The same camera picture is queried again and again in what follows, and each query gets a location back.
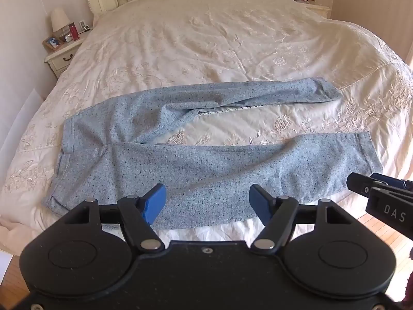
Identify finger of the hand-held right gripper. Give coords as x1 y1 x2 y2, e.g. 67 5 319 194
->
366 185 413 234
347 172 413 198

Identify cream nightstand with drawer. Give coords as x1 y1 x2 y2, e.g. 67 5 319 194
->
43 34 89 79

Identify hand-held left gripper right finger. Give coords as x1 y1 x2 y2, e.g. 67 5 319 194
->
250 183 355 255

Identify cream embroidered bedspread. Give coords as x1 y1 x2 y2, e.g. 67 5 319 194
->
0 0 413 252

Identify wooden photo frame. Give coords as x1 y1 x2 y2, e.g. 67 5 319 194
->
43 35 62 51

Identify white shade table lamp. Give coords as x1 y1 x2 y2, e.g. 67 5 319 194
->
50 8 70 35

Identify grey speckled pants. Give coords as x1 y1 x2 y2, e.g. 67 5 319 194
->
42 77 384 230

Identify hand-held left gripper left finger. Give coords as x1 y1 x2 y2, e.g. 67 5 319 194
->
63 183 166 254

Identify person's dark red clothing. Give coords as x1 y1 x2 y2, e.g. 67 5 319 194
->
402 263 413 302

